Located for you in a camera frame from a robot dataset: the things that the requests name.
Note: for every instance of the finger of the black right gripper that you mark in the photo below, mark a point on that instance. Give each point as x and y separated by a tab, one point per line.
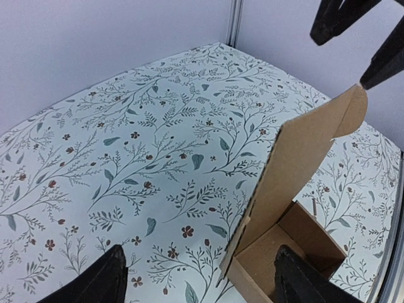
387	61
335	16

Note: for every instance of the right aluminium corner post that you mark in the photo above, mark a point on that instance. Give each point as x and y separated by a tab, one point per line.
235	17

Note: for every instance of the floral patterned table mat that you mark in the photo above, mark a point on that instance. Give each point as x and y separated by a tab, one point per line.
160	159

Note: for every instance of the aluminium front rail frame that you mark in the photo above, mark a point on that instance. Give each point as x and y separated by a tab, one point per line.
388	283

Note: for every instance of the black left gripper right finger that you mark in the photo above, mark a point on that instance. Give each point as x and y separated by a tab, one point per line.
297	281

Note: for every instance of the brown cardboard box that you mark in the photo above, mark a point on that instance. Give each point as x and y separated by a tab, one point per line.
273	220

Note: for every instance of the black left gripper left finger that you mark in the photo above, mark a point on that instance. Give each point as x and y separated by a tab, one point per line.
105	280

